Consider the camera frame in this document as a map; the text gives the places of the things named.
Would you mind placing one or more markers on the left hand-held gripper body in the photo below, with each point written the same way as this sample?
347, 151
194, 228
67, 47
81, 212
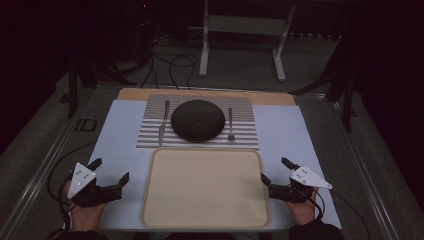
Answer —
87, 195

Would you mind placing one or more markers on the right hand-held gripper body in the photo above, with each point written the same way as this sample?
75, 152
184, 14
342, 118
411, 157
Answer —
293, 191

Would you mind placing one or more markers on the beige tray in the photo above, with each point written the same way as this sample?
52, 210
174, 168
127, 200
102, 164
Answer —
203, 186

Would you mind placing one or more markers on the silver table knife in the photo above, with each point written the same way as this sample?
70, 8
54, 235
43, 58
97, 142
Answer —
163, 126

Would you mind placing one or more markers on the silver fork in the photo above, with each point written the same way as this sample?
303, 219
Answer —
230, 123

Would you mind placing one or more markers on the dark round plate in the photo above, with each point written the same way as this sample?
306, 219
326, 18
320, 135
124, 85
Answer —
198, 121

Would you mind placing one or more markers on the person's left hand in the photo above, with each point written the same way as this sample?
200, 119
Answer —
86, 216

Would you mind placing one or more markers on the person's right hand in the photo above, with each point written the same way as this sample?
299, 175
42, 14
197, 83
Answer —
301, 213

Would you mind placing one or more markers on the light blue sheet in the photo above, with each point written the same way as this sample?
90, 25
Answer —
283, 133

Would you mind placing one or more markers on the grey striped placemat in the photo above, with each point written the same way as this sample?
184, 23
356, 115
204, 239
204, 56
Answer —
243, 113

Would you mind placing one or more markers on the black stand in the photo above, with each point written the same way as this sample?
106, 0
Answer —
72, 93
348, 106

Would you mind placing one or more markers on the metal floor rail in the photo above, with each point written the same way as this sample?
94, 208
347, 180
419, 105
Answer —
36, 181
360, 168

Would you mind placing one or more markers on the grey metal stand frame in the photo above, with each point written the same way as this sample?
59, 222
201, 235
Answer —
246, 25

